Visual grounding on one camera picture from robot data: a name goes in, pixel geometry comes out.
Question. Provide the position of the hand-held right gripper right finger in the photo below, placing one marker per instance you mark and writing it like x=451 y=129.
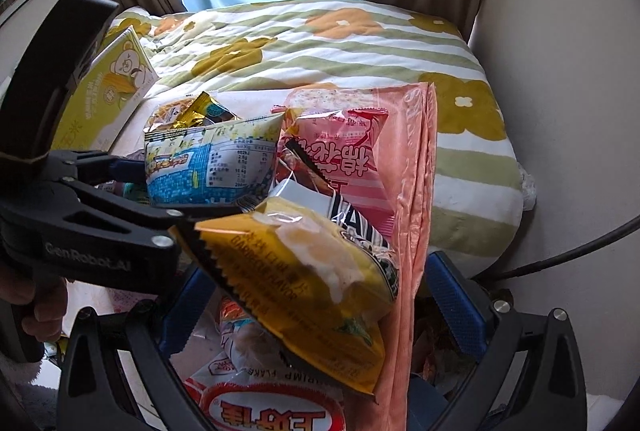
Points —
x=452 y=301

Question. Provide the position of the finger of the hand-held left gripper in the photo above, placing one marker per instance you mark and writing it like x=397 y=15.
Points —
x=165 y=218
x=127 y=168

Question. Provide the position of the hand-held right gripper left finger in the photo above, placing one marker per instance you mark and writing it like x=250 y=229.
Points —
x=185 y=311

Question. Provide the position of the yellow bear print box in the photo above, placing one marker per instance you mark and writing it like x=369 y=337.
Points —
x=110 y=81

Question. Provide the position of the blue white snack packet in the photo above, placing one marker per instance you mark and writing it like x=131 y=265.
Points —
x=200 y=161

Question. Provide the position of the pink plastic bag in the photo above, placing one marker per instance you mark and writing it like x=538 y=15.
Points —
x=415 y=211

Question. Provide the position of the gold chocolate snack packet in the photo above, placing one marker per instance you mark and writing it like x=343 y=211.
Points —
x=210 y=111

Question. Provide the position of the red white snack packet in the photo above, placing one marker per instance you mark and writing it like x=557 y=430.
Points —
x=260 y=406

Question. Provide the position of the yellow snack packet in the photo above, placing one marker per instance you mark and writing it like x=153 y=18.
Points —
x=300 y=271

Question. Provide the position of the pink striped snack packet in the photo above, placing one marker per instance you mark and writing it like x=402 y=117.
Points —
x=350 y=151

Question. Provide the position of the person's left hand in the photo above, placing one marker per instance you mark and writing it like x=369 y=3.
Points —
x=45 y=306

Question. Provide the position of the black white snack packet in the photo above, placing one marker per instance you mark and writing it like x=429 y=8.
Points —
x=350 y=211

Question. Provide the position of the white plastic bag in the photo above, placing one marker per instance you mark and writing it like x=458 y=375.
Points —
x=529 y=186

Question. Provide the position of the floral striped blanket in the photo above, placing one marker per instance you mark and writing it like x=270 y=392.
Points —
x=350 y=76

